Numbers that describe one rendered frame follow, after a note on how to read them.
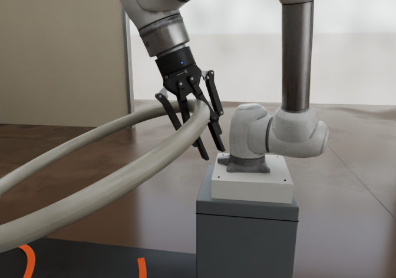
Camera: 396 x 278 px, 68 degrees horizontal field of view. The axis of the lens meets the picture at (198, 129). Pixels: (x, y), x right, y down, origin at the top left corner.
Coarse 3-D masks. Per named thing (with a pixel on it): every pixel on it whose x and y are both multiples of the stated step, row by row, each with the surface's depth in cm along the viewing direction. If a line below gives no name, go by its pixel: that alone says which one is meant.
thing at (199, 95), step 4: (192, 76) 59; (192, 80) 59; (192, 84) 59; (196, 84) 60; (196, 88) 60; (200, 88) 60; (196, 92) 60; (200, 92) 60; (196, 96) 62; (200, 96) 61; (204, 100) 61; (208, 104) 62; (212, 112) 62; (212, 116) 62; (216, 116) 63; (212, 120) 63; (216, 120) 62
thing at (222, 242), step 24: (216, 216) 118; (240, 216) 116; (264, 216) 115; (288, 216) 113; (216, 240) 120; (240, 240) 119; (264, 240) 117; (288, 240) 116; (216, 264) 123; (240, 264) 121; (264, 264) 120; (288, 264) 118
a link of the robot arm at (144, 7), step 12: (120, 0) 54; (132, 0) 52; (144, 0) 51; (156, 0) 50; (168, 0) 50; (180, 0) 51; (132, 12) 53; (144, 12) 52; (156, 12) 52; (168, 12) 53; (144, 24) 54
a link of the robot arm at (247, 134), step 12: (240, 108) 122; (252, 108) 119; (264, 108) 122; (240, 120) 120; (252, 120) 118; (264, 120) 118; (240, 132) 120; (252, 132) 118; (264, 132) 116; (240, 144) 122; (252, 144) 119; (264, 144) 117; (240, 156) 123; (252, 156) 122
